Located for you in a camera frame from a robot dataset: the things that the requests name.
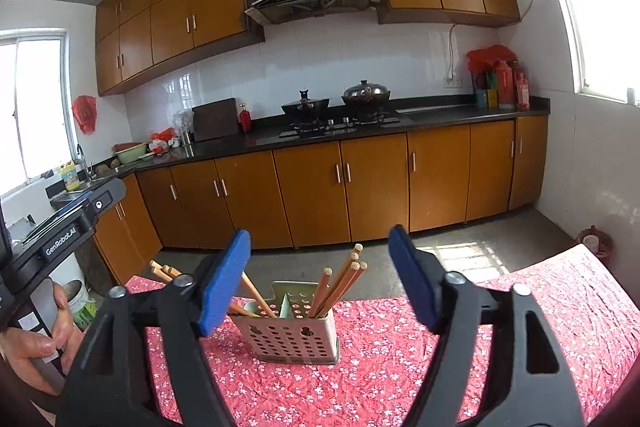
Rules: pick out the wooden kitchen wall cabinets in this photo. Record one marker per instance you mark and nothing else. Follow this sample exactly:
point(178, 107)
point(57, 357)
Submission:
point(200, 12)

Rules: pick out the black gas stove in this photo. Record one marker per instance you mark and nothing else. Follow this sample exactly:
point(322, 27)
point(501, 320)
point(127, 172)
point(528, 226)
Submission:
point(345, 127)

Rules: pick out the brown clay jar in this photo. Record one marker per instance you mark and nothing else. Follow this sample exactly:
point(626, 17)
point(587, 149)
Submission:
point(595, 244)

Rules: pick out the black kitchen countertop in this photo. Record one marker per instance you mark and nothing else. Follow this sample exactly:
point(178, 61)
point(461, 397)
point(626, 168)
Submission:
point(500, 112)

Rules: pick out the large red plastic bottle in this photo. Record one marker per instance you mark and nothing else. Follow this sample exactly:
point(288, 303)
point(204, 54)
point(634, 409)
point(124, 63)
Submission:
point(504, 87)

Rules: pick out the white wall socket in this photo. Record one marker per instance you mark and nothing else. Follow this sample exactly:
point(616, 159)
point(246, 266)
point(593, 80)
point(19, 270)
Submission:
point(454, 82)

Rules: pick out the perforated metal chopstick holder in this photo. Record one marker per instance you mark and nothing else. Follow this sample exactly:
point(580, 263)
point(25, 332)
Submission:
point(327, 332)

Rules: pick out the steel kitchen sink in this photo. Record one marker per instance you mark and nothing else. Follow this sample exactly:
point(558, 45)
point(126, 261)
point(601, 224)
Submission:
point(75, 196)

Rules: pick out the wok with steel lid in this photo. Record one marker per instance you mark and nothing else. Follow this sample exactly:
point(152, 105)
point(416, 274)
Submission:
point(366, 93)

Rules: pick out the dark wooden cutting board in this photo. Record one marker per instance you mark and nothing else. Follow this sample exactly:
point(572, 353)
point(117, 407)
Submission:
point(215, 119)

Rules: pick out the large side window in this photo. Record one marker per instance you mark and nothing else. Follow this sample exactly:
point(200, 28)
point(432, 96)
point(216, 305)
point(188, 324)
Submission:
point(595, 7)

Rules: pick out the red glass bottle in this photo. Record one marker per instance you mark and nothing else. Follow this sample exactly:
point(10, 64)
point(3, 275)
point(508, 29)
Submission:
point(245, 119)

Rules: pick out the yellow dish soap bottle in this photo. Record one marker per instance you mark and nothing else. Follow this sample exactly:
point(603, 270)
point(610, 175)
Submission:
point(70, 177)

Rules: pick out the small red plastic bottle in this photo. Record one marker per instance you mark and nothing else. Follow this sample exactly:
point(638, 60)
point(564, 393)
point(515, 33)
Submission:
point(522, 94)

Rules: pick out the green basin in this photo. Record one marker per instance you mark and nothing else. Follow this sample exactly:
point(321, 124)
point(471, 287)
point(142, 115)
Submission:
point(130, 154)

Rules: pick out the white plastic bucket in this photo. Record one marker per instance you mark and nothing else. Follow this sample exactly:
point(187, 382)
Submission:
point(82, 307)

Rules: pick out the window above sink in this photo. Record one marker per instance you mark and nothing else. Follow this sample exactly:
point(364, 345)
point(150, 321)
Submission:
point(35, 107)

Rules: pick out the colourful seasoning box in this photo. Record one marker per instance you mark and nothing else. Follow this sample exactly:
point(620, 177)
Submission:
point(485, 97)

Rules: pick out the black wok with lid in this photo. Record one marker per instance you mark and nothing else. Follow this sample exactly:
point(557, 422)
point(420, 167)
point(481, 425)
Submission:
point(306, 107)

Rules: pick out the metal faucet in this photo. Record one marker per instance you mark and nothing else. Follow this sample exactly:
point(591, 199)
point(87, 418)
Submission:
point(80, 152)

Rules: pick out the red bag over bottles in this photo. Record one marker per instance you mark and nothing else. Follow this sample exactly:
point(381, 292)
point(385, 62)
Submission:
point(492, 54)

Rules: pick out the person's left hand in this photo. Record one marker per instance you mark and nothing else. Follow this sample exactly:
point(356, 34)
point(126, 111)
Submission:
point(30, 352)

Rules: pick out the wooden kitchen base cabinets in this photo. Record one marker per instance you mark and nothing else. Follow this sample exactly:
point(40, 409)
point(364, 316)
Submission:
point(310, 187)

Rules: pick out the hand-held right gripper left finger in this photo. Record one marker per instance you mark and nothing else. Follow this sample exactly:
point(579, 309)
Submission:
point(222, 287)

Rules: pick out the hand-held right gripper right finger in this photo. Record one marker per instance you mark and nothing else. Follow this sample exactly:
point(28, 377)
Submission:
point(415, 282)

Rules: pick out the red floral tablecloth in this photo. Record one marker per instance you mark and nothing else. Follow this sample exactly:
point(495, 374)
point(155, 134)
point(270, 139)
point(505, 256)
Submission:
point(375, 382)

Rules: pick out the hanging red plastic bag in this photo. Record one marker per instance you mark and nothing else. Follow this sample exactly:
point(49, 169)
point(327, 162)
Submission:
point(85, 114)

